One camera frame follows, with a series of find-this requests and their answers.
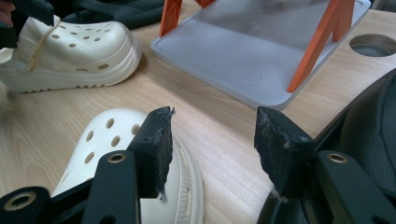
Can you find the black slipper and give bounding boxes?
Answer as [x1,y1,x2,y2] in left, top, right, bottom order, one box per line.
[49,0,166,31]
[256,68,396,224]

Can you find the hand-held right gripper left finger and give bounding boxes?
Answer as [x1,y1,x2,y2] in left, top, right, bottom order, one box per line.
[126,105,176,200]

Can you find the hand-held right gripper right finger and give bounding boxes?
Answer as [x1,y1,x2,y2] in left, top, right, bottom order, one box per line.
[253,105,316,199]

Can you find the white shoe rack orange supports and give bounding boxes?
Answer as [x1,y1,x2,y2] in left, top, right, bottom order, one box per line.
[149,0,373,111]

